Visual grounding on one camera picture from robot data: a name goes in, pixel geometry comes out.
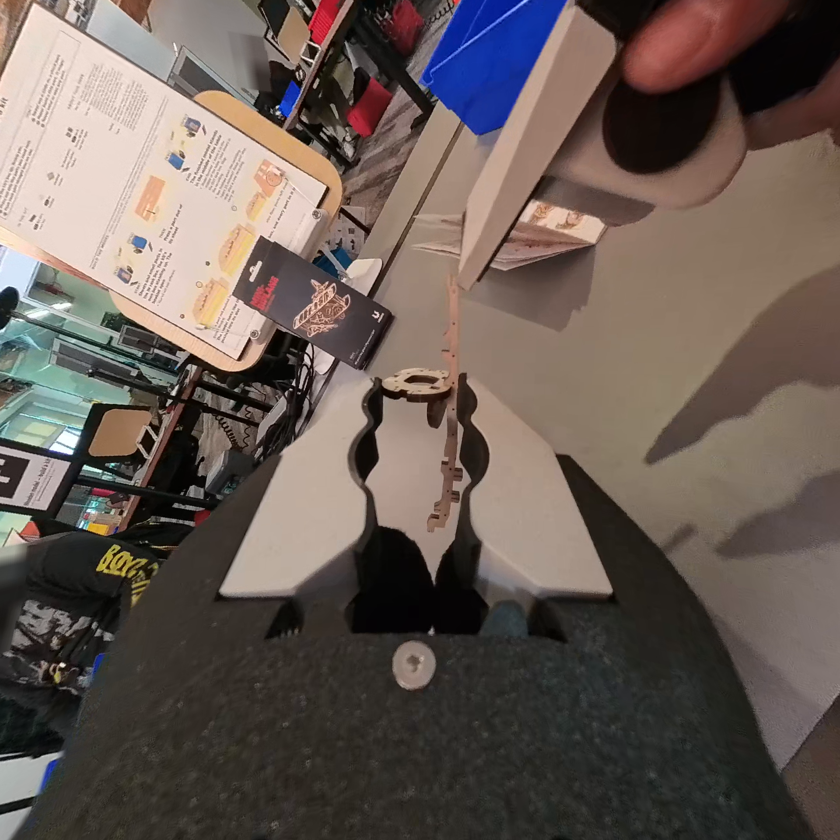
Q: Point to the person's right hand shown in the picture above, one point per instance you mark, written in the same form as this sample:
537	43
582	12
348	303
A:
689	46

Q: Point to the printed paper sheet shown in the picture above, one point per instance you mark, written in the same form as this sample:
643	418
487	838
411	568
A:
348	229

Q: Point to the wooden seat chair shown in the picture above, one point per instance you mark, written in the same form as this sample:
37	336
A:
121	430

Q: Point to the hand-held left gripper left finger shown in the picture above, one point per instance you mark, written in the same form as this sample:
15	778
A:
302	518

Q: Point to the black frame workbench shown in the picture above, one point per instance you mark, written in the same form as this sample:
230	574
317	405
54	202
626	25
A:
341	85

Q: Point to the black framed marker sign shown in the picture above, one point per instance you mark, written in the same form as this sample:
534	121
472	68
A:
36	485

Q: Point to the teal bag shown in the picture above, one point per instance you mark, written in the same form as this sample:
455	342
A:
334	259

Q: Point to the white instruction sheet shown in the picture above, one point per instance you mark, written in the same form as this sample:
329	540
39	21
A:
131	164

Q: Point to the black model kit box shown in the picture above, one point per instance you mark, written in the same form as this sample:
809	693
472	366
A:
308	308

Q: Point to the red storage bin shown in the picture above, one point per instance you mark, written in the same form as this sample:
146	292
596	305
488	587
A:
405	26
371	108

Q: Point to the model instruction booklet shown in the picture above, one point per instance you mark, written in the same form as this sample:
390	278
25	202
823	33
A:
564	226

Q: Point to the blue plastic bin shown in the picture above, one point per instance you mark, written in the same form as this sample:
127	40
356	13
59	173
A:
485	59

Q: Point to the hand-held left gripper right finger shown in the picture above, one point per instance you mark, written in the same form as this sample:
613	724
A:
544	518

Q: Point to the wooden toothed strip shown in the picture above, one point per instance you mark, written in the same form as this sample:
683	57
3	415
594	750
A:
451	453

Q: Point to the wooden flower-shaped disc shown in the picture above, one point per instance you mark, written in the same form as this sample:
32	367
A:
400	387

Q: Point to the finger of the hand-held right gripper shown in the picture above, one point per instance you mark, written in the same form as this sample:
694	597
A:
525	151

